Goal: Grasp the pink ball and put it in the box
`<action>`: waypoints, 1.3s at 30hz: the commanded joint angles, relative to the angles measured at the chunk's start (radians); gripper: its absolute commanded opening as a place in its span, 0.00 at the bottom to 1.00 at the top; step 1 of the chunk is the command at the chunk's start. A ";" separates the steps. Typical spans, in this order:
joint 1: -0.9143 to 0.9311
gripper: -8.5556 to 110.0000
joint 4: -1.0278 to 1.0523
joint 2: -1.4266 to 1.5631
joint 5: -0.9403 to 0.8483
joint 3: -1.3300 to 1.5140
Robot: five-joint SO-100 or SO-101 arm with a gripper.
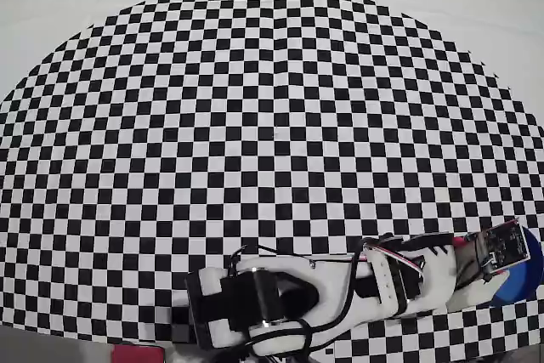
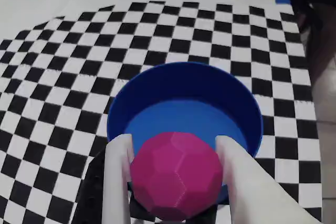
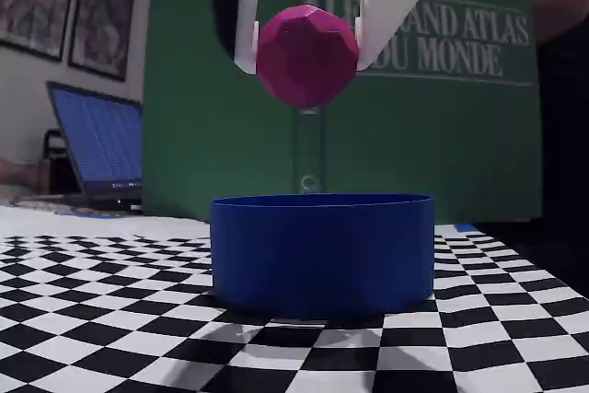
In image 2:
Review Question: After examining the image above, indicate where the black white checkerboard mat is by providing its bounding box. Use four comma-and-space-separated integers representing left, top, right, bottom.
0, 0, 324, 224

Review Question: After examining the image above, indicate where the blue round box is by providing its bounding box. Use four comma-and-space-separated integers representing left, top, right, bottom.
107, 61, 264, 204

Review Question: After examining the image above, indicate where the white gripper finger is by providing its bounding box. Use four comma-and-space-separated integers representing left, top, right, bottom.
103, 133, 134, 224
215, 135, 322, 224

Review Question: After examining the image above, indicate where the pink faceted ball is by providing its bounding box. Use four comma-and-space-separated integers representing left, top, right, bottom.
130, 131, 224, 221

